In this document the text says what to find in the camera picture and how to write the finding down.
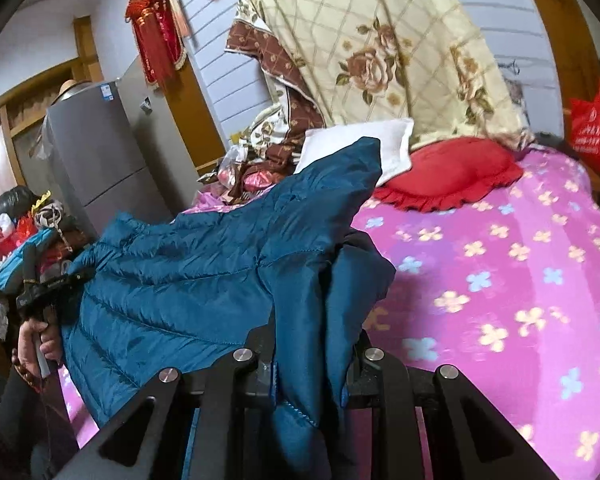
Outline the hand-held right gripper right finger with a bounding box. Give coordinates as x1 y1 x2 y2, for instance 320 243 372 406
340 329 561 480

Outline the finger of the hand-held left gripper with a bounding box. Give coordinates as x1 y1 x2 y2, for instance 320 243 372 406
60 266 97 292

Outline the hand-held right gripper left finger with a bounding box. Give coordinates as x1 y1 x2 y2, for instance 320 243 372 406
45 327 282 480

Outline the teal down jacket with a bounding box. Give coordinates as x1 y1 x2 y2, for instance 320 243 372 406
60 136 397 480

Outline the person's left forearm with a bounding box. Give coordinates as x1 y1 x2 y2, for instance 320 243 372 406
0 359 81 480

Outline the person's left hand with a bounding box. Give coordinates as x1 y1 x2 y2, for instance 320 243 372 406
17 321 63 377

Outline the blue cloth bag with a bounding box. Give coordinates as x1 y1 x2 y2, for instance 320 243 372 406
0 242 57 292

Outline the black plastic bag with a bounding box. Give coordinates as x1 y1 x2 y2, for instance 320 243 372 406
0 185 42 222

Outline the grey refrigerator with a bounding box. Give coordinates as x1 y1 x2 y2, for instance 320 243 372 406
44 57 229 239

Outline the pink floral blanket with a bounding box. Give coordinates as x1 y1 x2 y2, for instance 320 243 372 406
60 147 600 480

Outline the straw hat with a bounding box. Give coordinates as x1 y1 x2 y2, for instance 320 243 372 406
55 79 89 107

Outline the pink plastic packet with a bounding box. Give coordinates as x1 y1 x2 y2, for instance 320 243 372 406
215 159 277 197

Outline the red ruffled pillow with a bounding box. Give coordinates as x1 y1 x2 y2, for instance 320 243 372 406
372 137 524 212

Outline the red knot ornament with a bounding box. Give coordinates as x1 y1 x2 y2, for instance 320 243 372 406
125 0 188 92

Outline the white pillow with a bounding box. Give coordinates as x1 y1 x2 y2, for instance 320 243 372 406
295 119 415 184

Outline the white and wood headboard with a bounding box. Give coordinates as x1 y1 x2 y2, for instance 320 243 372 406
165 0 600 192

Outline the brown patterned quilt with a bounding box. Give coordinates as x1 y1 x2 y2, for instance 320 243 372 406
224 19 327 202

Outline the cream floral quilt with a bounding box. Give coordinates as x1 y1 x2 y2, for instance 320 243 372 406
237 0 536 152

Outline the red shopping bag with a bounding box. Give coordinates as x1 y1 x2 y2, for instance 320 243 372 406
567 79 600 184

